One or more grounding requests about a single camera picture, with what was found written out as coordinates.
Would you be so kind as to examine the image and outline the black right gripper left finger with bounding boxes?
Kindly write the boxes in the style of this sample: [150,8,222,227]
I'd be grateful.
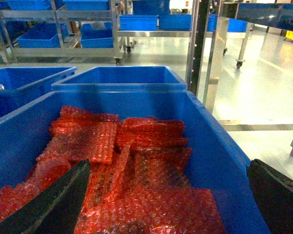
[0,160,91,234]

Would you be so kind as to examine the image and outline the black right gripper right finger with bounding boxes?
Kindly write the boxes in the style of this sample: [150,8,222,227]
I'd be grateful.
[246,159,293,234]

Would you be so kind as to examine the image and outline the blue bin with bubble wrap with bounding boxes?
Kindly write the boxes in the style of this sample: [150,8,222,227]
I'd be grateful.
[0,91,269,234]

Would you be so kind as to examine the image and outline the blue bin far left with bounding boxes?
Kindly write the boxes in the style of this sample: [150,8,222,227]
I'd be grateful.
[0,66,77,117]

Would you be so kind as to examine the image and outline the blue bin behind target bin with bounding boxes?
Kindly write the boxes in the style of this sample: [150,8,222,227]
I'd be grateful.
[51,66,187,91]

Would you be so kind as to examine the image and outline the red bubble wrap sheets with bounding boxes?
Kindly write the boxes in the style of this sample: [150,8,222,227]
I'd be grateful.
[0,105,226,234]

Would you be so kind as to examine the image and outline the stainless steel flow rack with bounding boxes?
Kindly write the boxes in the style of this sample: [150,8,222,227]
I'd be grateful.
[186,0,229,113]

